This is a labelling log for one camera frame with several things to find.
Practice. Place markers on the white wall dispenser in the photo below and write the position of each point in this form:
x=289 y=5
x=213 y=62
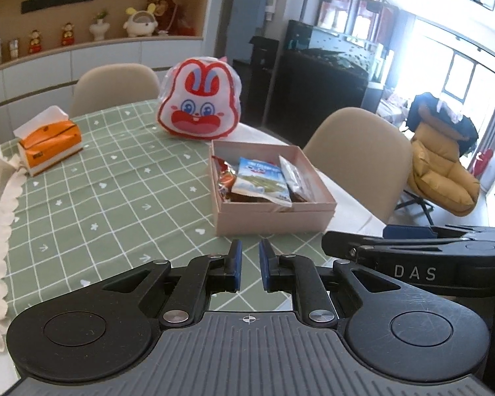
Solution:
x=272 y=4

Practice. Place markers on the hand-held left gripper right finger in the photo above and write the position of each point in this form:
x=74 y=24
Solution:
x=266 y=266

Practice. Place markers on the clear snack packet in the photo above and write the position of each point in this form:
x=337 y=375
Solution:
x=295 y=177

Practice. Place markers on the orange tissue box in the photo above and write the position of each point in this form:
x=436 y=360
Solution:
x=51 y=144

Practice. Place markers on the blue cartoon snack packet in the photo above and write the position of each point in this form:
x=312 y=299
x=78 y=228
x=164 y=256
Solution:
x=260 y=181

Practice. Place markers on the pink cardboard box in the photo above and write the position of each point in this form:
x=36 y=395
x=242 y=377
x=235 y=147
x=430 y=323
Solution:
x=272 y=220

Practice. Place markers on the red white rabbit bag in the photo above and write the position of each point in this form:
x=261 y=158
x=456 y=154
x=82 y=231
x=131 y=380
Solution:
x=198 y=103

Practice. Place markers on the brown plush toy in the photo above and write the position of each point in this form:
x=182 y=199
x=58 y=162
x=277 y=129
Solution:
x=173 y=12

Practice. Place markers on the small black cabinet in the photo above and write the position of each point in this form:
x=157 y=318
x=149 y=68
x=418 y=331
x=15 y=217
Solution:
x=262 y=78

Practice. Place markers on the black fish tank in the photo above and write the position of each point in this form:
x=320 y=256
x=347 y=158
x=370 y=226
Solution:
x=317 y=78

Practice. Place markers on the large window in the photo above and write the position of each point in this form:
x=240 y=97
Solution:
x=470 y=74

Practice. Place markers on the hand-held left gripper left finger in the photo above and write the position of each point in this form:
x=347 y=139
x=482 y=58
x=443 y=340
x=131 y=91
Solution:
x=235 y=266

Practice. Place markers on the black wall bar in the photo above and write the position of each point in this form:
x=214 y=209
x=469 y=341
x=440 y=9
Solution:
x=57 y=0

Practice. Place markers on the white sideboard cabinet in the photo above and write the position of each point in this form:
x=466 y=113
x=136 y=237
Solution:
x=99 y=57

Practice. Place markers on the red doll figurine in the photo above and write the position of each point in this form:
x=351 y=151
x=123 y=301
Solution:
x=35 y=42
x=68 y=35

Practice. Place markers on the white plush toy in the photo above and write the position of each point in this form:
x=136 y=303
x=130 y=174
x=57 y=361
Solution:
x=139 y=22

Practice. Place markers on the beige chair back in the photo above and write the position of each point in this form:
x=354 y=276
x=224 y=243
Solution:
x=115 y=86

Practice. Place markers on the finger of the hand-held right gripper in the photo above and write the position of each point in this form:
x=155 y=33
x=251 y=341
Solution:
x=408 y=232
x=338 y=243

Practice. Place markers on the yellow lounge chair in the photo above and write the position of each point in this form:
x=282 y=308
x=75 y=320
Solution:
x=441 y=181

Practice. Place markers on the red object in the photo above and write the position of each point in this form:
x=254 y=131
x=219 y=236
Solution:
x=482 y=161

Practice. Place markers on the dark jacket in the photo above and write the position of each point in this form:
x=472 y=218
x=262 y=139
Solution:
x=466 y=128

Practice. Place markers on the white vase with plant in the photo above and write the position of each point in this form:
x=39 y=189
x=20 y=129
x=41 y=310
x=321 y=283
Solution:
x=99 y=29

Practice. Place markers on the large red snack bag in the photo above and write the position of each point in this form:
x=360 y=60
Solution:
x=225 y=177

